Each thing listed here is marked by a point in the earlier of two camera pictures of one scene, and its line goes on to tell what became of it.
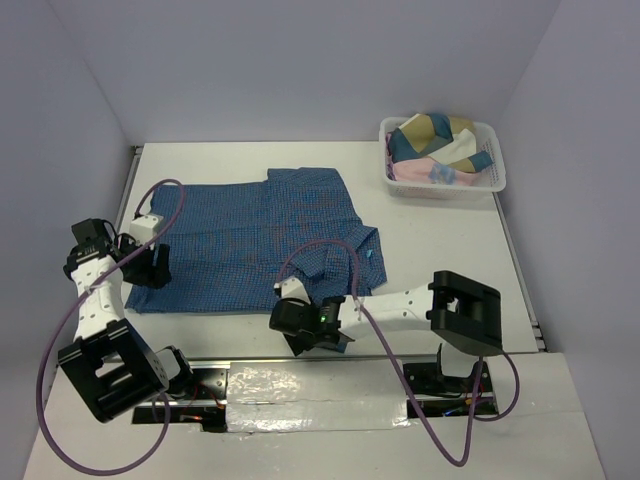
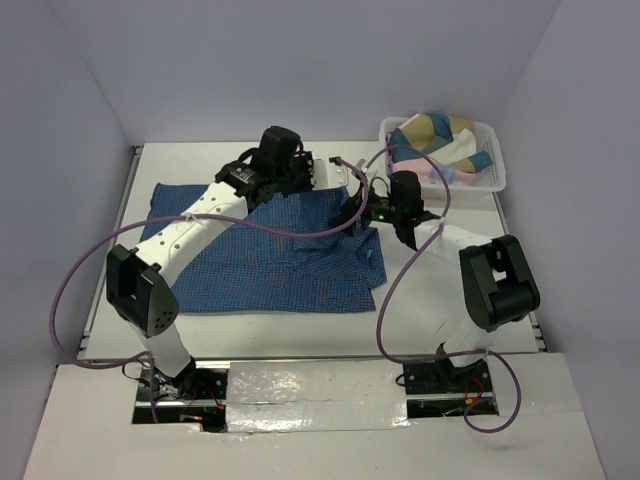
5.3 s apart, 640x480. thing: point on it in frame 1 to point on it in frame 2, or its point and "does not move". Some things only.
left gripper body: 139,269 to 296,177
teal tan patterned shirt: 449,139 does not move
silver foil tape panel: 316,395 does not move
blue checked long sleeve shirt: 230,243 does not move
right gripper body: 301,340 to 380,208
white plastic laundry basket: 489,180 does not move
